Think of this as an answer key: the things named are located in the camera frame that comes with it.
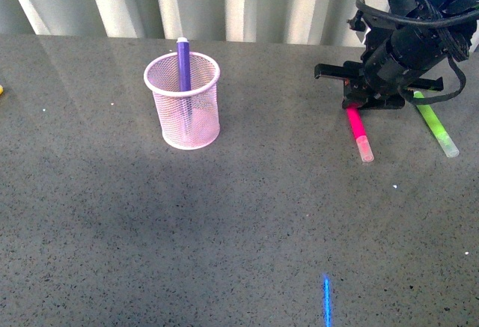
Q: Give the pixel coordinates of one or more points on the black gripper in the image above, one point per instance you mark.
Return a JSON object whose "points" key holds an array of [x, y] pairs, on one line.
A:
{"points": [[391, 67]]}

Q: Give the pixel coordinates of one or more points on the pink marker pen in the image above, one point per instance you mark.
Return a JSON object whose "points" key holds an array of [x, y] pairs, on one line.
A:
{"points": [[360, 135]]}

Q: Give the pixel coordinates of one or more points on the purple marker pen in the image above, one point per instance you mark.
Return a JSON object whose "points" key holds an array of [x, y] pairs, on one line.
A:
{"points": [[183, 66]]}

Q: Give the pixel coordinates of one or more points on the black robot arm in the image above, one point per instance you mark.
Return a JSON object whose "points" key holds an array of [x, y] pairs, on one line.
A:
{"points": [[456, 21]]}

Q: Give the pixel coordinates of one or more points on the pink mesh pen cup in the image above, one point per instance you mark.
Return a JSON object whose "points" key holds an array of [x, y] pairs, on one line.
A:
{"points": [[161, 77]]}

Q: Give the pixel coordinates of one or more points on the green marker pen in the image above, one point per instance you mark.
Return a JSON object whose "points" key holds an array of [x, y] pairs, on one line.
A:
{"points": [[439, 132]]}

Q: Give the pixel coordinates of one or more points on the grey pleated curtain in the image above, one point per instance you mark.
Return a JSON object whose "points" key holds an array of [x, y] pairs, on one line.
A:
{"points": [[312, 22]]}

